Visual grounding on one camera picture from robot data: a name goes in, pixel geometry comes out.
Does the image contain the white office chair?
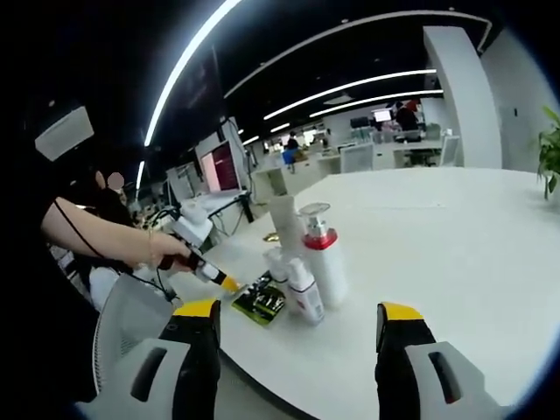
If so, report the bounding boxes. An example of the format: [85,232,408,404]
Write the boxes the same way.
[339,143,375,174]
[438,135,462,168]

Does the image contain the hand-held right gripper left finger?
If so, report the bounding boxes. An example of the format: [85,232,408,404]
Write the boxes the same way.
[100,297,222,420]

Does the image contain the person's left hand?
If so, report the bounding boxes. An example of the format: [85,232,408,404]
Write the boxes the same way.
[150,237,192,270]

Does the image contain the small white bottle red label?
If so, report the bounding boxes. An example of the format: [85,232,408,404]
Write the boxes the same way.
[285,257,326,327]

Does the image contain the small white bottle clear cap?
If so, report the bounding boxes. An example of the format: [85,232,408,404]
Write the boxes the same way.
[262,246,291,284]

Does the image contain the green black foil packet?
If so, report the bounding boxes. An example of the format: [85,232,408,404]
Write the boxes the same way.
[230,270,288,326]

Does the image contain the grey mesh office chair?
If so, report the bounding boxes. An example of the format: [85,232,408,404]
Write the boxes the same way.
[91,272,177,396]

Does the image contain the long ceiling light strip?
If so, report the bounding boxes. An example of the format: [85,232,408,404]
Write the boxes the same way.
[143,0,242,148]

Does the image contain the white pump bottle red collar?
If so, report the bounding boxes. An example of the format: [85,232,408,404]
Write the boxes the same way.
[297,201,349,310]

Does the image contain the potted green plant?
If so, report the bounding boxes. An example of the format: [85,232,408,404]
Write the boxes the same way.
[535,104,560,200]

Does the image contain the tall white skincare tube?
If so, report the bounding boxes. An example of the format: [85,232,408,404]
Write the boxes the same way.
[267,194,308,260]

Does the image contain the large display screen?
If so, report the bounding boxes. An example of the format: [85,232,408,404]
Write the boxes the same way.
[198,139,242,194]

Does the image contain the black cable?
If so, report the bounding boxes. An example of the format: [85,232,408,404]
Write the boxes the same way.
[52,198,177,304]

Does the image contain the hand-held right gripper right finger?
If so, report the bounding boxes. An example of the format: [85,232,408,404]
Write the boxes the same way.
[374,300,496,420]

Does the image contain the white standing desk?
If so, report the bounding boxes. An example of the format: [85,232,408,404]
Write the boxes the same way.
[174,189,256,238]

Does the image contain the person's dark clothing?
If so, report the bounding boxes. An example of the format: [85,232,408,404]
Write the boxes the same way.
[0,165,98,404]

